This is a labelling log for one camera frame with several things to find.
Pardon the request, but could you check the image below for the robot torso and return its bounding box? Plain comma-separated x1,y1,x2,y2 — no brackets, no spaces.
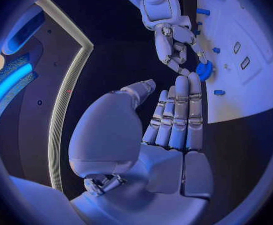
0,0,96,194

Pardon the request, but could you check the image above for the white task board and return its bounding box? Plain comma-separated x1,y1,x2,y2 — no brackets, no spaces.
195,0,273,125

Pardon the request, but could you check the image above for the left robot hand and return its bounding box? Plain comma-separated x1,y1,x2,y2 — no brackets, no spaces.
67,72,215,225

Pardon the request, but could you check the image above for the blue gear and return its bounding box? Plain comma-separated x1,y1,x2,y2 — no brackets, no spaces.
195,59,214,82

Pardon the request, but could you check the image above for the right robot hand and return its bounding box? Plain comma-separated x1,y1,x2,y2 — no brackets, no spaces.
154,23,208,77

